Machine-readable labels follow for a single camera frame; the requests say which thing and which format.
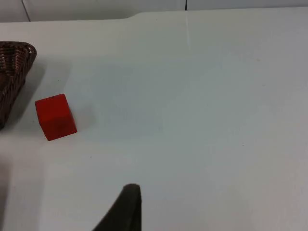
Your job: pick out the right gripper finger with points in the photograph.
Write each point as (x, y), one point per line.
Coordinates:
(127, 211)

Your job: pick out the red cube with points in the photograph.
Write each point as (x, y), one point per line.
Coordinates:
(56, 118)

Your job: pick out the dark brown wicker basket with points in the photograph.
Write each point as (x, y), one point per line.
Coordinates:
(12, 69)

